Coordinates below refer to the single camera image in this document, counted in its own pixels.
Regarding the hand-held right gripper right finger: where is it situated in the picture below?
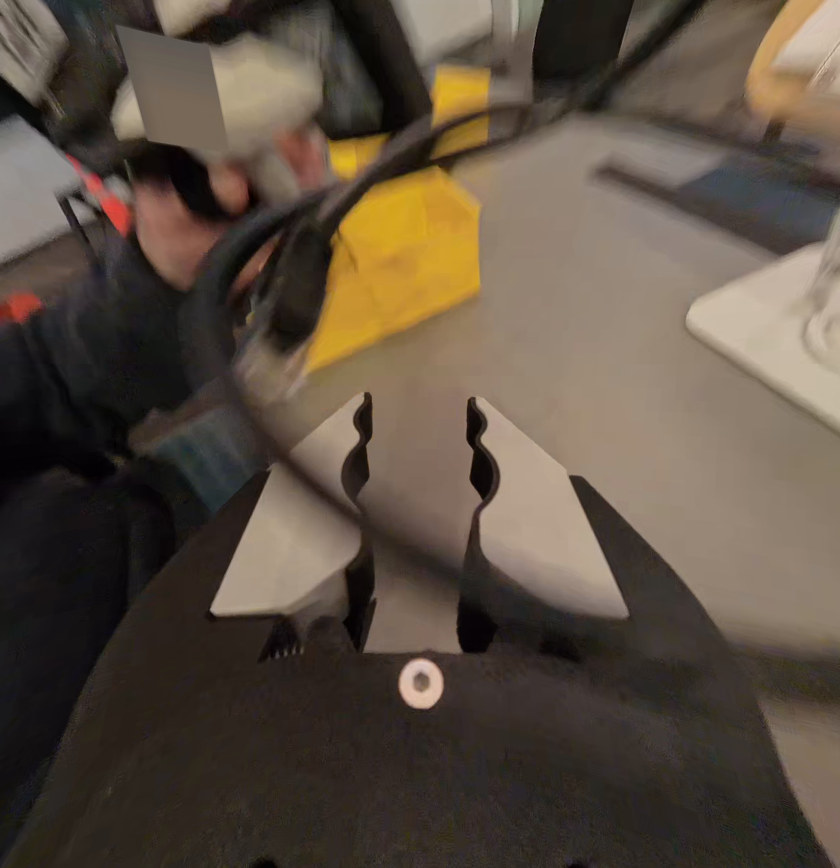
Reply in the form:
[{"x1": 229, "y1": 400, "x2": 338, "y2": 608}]
[{"x1": 457, "y1": 396, "x2": 631, "y2": 652}]

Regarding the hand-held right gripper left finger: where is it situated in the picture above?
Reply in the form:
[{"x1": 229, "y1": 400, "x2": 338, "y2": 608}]
[{"x1": 210, "y1": 392, "x2": 379, "y2": 652}]

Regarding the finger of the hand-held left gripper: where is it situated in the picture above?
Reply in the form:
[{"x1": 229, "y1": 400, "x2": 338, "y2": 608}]
[{"x1": 231, "y1": 325, "x2": 311, "y2": 411}]

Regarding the black network switch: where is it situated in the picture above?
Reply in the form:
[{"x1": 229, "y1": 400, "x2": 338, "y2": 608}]
[{"x1": 267, "y1": 227, "x2": 334, "y2": 350}]

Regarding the black ethernet cable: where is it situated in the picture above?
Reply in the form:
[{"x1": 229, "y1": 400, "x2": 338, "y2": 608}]
[{"x1": 189, "y1": 0, "x2": 840, "y2": 292}]

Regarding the yellow plastic bin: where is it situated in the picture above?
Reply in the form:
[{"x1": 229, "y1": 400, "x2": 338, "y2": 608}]
[{"x1": 305, "y1": 64, "x2": 483, "y2": 375}]

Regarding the person's left forearm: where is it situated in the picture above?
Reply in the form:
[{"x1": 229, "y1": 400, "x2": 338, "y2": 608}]
[{"x1": 0, "y1": 227, "x2": 248, "y2": 479}]

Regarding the person's left hand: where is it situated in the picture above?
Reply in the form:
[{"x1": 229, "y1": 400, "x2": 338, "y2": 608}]
[{"x1": 131, "y1": 129, "x2": 334, "y2": 289}]

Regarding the person's leg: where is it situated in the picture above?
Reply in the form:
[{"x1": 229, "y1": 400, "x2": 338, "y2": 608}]
[{"x1": 128, "y1": 400, "x2": 278, "y2": 523}]

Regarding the white stand base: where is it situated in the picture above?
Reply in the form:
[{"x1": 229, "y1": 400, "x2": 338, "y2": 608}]
[{"x1": 686, "y1": 203, "x2": 840, "y2": 442}]

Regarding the black office chair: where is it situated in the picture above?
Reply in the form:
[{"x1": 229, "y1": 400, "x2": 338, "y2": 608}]
[{"x1": 531, "y1": 0, "x2": 634, "y2": 85}]

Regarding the instruction sheet on stand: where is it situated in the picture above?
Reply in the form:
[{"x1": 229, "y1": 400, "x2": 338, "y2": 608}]
[{"x1": 745, "y1": 0, "x2": 840, "y2": 145}]

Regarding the thin black power cable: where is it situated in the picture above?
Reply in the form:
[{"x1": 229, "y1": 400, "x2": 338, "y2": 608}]
[{"x1": 226, "y1": 376, "x2": 840, "y2": 689}]

